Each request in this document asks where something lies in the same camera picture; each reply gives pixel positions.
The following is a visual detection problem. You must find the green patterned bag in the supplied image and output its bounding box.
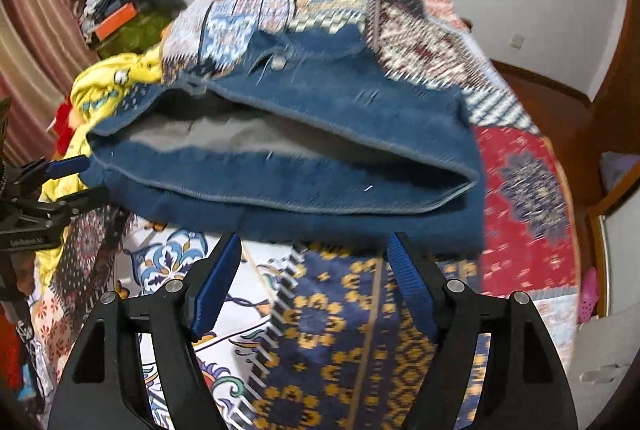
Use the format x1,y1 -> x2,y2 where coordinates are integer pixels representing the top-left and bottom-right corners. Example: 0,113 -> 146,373
97,10 -> 186,61

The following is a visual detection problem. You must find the blue denim jacket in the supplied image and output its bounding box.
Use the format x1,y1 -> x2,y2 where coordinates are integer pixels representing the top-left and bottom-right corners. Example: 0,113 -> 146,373
82,30 -> 488,256

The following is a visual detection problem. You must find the pink slipper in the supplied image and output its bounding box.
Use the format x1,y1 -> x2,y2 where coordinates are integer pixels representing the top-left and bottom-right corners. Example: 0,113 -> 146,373
580,267 -> 601,323

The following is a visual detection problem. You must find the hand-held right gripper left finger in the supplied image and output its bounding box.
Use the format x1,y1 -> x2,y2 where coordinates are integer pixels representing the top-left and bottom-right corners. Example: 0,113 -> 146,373
47,232 -> 242,430

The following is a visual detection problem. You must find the striped brown curtain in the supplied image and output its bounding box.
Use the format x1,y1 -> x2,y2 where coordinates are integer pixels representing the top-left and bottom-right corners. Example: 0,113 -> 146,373
0,0 -> 101,166

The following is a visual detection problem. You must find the purple cloth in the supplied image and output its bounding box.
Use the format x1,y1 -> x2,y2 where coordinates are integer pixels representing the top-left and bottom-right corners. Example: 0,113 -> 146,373
600,152 -> 640,196

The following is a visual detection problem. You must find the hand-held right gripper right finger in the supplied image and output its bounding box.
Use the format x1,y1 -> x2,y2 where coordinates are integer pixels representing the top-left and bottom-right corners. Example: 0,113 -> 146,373
389,232 -> 578,430

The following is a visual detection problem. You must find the yellow cartoon print blanket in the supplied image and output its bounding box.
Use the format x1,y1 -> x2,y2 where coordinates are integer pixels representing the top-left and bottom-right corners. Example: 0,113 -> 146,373
40,52 -> 166,261

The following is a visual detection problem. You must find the red plush cloth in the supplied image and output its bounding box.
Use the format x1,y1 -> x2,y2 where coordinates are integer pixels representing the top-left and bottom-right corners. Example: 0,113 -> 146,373
50,102 -> 73,156

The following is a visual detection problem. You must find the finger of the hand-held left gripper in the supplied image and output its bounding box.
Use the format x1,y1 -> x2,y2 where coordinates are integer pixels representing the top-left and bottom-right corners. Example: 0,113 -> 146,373
17,155 -> 92,186
30,187 -> 111,226

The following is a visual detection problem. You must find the orange box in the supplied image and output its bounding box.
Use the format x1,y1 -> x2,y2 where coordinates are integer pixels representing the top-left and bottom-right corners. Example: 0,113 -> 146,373
95,2 -> 138,41

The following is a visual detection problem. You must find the patchwork patterned bed cover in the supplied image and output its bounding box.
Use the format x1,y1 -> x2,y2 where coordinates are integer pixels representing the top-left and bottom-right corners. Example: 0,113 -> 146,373
30,0 -> 583,430

